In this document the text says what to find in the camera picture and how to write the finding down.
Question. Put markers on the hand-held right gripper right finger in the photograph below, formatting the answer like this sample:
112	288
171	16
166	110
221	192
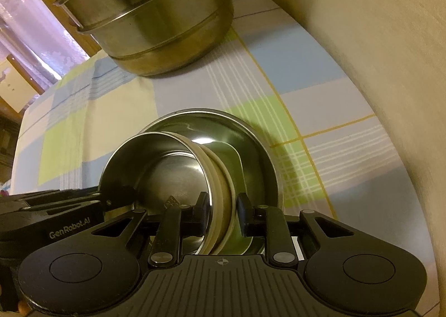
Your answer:
244	215

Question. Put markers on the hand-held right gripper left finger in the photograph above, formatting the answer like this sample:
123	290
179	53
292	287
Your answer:
202	210

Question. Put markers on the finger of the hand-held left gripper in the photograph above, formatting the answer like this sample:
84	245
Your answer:
52	195
69	207

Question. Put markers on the cream plastic bowl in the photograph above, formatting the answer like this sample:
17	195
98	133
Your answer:
217	213

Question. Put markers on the white floral bowl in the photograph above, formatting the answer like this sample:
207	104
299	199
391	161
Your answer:
231	191

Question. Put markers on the green square plate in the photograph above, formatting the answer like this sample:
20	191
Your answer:
235	167

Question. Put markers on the stainless steel bowl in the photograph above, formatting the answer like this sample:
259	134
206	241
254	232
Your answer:
167	172

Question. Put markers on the large stainless steel plate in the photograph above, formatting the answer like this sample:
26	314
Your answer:
258	163

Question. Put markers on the dark wooden shelf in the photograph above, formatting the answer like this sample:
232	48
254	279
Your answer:
7	137

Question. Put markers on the cream wooden chair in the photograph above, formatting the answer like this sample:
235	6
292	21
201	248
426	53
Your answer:
14	87

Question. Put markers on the checked tablecloth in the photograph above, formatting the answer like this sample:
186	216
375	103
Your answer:
331	128

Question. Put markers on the purple lace curtain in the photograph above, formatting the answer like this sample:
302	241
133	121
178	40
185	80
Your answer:
35	24

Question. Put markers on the stainless steel steamer pot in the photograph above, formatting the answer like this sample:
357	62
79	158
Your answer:
156	24

